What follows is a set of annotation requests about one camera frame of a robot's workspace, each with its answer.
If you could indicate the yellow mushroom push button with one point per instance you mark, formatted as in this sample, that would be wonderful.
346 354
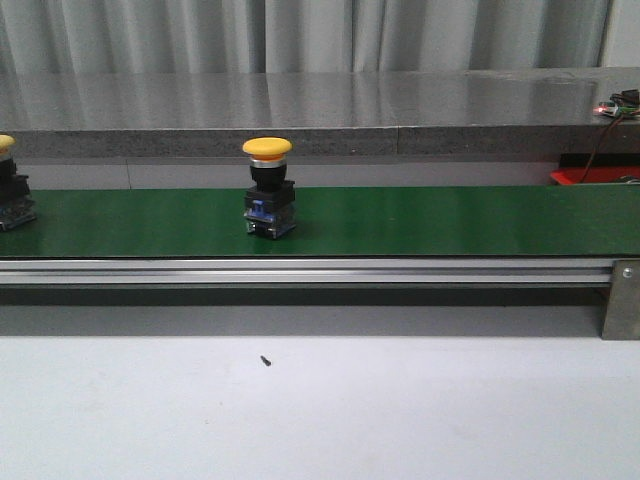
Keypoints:
269 204
17 206

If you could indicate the green conveyor belt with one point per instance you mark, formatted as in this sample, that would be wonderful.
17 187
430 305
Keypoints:
592 220

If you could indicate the red plastic tray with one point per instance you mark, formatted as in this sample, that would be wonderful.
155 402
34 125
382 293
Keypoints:
599 175

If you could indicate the small lit circuit board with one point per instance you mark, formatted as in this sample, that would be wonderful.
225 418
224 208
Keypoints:
624 104

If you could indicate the grey pleated curtain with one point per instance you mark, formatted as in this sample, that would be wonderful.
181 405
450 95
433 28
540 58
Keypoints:
298 36

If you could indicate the aluminium conveyor side rail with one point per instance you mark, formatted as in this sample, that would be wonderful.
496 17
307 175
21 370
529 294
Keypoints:
307 272

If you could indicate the steel conveyor support bracket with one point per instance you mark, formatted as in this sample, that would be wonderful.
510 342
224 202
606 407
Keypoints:
621 320

